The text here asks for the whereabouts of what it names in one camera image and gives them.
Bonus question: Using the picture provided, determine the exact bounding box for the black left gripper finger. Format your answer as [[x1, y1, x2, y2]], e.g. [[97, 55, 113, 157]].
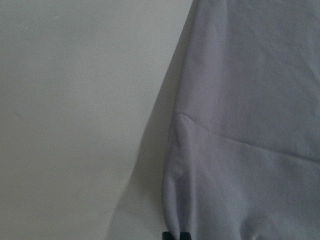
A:
[[161, 231, 192, 240]]

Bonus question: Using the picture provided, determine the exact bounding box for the brown t-shirt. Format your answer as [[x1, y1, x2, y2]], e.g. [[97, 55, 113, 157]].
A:
[[162, 0, 320, 240]]

